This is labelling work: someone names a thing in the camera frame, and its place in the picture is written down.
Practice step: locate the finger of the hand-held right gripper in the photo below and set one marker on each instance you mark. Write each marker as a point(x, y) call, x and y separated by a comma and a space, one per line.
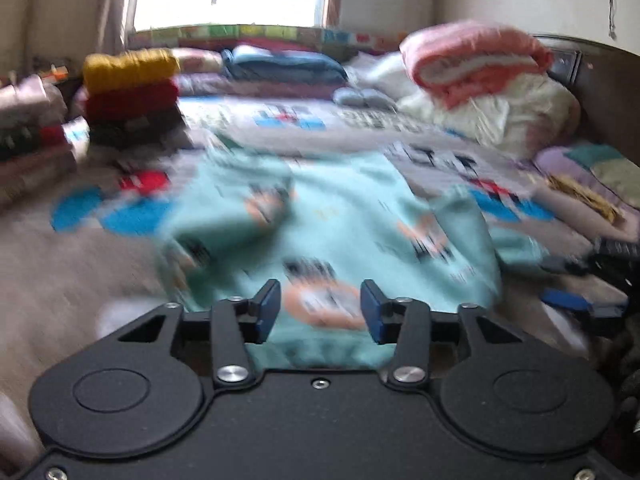
point(567, 300)
point(565, 264)

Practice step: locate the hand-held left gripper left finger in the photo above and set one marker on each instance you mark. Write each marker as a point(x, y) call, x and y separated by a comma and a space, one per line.
point(270, 310)

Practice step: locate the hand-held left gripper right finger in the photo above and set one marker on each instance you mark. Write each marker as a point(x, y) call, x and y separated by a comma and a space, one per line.
point(372, 312)

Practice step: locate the teal printed garment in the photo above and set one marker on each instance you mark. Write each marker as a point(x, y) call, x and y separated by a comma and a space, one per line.
point(340, 210)

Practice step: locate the stack of folded clothes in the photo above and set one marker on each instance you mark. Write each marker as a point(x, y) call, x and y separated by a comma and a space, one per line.
point(30, 130)

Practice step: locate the yellow fringed cloth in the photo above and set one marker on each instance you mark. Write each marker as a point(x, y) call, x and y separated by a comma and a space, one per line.
point(582, 192)

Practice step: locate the purple patchwork cloth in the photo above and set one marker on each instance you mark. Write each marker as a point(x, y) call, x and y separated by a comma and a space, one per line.
point(600, 170)

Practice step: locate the dark wooden headboard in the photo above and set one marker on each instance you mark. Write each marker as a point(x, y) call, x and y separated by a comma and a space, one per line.
point(610, 90)

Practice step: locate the purple floral quilt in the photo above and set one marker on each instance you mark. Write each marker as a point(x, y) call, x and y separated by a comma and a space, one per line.
point(260, 89)

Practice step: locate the pink folded blanket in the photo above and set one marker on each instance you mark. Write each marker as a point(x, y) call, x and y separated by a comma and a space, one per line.
point(470, 60)

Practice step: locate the dark striped folded garment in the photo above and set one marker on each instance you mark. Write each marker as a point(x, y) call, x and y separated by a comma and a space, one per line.
point(135, 127)

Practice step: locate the blue folded quilt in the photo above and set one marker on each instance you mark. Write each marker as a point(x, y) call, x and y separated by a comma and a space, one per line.
point(285, 67)

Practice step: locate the red folded sweater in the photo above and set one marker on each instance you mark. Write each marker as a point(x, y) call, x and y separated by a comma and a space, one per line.
point(132, 100)

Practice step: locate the floral pillow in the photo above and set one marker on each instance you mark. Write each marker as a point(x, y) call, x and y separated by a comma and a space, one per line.
point(200, 60)

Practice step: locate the maroon folded blanket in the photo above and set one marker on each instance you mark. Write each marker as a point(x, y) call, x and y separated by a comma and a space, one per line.
point(272, 44)

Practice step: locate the colourful foam mat border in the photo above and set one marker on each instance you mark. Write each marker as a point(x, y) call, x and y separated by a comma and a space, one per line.
point(280, 32)

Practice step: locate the yellow folded sweater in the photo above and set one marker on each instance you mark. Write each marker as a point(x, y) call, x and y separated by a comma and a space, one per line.
point(130, 70)

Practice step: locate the wall hanging ornament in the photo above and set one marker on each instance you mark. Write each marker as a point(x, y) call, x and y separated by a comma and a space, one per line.
point(611, 5)

